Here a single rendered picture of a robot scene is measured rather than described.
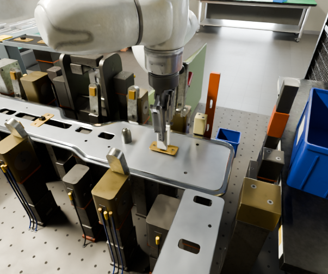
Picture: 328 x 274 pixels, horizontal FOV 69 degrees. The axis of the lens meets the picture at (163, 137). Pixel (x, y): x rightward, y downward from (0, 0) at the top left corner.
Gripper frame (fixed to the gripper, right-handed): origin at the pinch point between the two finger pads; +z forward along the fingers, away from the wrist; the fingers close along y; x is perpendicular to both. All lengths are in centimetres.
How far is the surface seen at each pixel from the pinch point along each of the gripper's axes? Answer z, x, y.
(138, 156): 4.9, -5.9, 5.4
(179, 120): 2.3, 0.6, -13.1
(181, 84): -9.9, 0.3, -15.3
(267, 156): -3.1, 27.9, 2.3
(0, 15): 19, -303, -195
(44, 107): 5, -52, -7
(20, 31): 26, -239, -164
